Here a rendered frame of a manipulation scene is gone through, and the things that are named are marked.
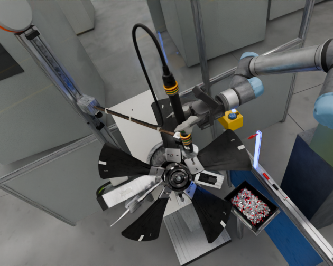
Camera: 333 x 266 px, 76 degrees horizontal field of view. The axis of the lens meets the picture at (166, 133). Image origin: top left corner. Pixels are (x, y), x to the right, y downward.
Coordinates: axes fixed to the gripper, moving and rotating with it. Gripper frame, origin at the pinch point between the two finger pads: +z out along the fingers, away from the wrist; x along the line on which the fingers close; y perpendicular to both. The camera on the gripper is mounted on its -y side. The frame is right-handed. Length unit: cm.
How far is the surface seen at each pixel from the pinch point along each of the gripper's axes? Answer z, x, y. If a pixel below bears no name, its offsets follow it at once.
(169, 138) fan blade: 2.1, 10.8, 19.9
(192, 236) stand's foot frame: 15, 4, 143
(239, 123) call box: -42, 21, 48
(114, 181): 36, 14, 36
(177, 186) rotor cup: 8.3, -7.1, 30.4
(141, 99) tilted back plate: 5.6, 41.4, 16.7
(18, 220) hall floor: 191, 108, 152
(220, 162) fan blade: -14.4, -4.6, 33.1
